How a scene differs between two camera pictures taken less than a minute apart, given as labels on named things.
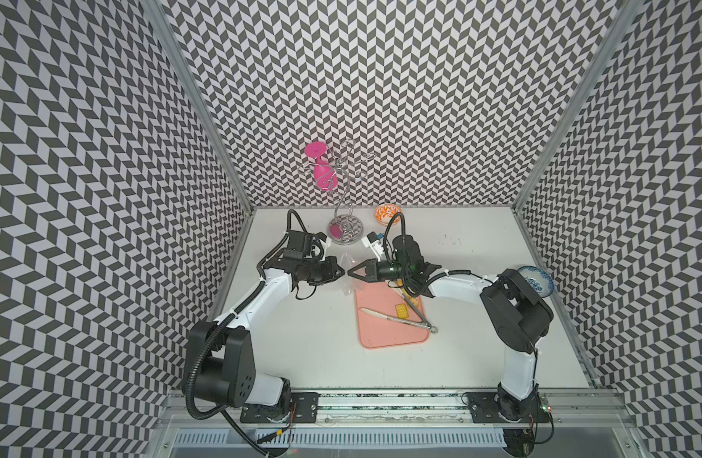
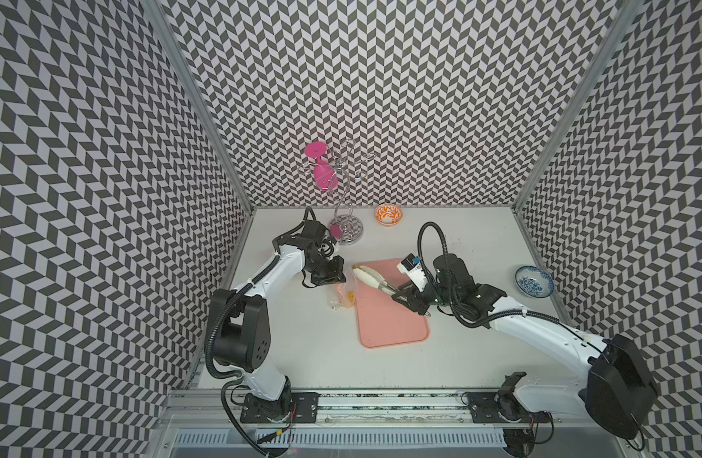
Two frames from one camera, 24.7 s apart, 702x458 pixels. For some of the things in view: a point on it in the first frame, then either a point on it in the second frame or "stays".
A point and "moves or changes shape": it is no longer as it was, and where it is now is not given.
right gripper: [372, 271] to [414, 298]
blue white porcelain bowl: [543, 282] stays
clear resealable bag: [346, 263] moves or changes shape
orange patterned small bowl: [383, 214] stays
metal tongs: [425, 324] moves or changes shape
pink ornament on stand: [325, 177] stays
